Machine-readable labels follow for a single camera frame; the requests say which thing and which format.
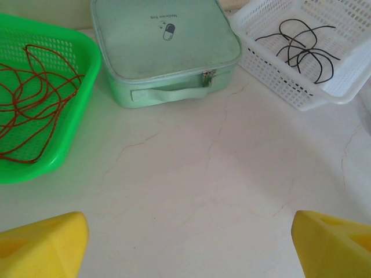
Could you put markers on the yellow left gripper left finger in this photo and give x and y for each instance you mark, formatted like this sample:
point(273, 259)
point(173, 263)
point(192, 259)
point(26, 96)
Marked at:
point(43, 249)

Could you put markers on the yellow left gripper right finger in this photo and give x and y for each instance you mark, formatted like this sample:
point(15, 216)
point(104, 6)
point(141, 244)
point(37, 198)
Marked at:
point(333, 252)

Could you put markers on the white plastic basket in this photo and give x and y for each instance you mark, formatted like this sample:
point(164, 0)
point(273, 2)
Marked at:
point(336, 89)

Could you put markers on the green plastic basket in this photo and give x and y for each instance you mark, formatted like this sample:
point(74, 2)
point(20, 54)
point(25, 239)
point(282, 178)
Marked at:
point(87, 87)

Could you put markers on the pale green lidded box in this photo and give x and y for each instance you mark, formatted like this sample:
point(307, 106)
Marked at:
point(174, 52)

